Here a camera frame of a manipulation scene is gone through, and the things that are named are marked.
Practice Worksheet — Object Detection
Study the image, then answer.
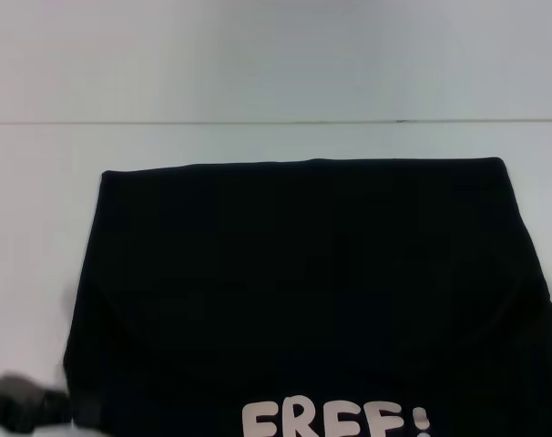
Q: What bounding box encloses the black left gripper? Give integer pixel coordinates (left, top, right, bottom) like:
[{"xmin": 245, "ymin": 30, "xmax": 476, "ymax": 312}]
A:
[{"xmin": 0, "ymin": 373, "xmax": 72, "ymax": 433}]

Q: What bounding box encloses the black t-shirt with FREE print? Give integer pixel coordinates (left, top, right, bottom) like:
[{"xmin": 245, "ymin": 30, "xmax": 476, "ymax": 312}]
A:
[{"xmin": 62, "ymin": 157, "xmax": 552, "ymax": 437}]

